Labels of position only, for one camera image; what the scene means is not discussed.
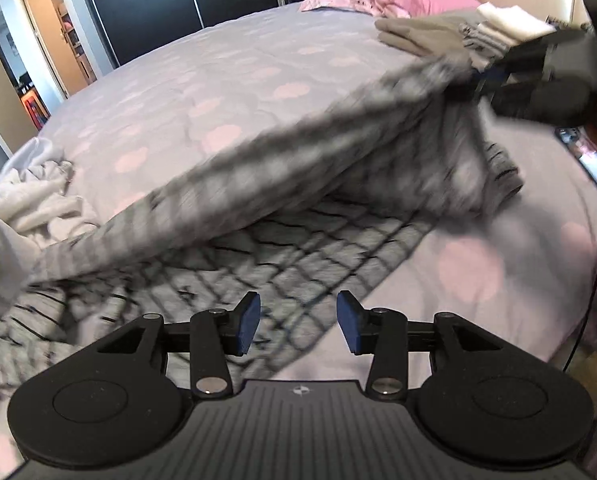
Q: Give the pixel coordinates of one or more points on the black sliding wardrobe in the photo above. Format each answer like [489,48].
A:
[178,5]

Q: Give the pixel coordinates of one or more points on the pile of white clothes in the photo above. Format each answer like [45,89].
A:
[28,200]

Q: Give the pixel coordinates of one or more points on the grey striped pajama top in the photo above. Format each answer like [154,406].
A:
[303,150]

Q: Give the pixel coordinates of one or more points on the beige folded garment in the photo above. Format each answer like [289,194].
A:
[418,35]

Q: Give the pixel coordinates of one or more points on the grey bedspread with pink dots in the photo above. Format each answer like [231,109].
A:
[188,80]

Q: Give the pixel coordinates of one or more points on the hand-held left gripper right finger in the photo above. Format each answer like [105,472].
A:
[347,321]

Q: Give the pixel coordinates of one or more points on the patterned light pink pillow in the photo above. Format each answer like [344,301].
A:
[343,0]

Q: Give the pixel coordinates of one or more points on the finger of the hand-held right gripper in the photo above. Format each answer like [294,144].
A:
[478,87]
[526,50]

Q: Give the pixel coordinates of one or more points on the grey striped pajama pants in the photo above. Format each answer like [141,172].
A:
[38,325]

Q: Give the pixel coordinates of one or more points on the grey striped folded garment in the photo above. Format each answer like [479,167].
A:
[483,45]

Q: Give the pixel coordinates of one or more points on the smartphone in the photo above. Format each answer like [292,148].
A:
[596,167]

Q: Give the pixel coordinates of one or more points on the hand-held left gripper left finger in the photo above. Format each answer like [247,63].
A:
[251,320]

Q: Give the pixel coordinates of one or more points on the white folded garment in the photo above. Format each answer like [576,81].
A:
[513,20]

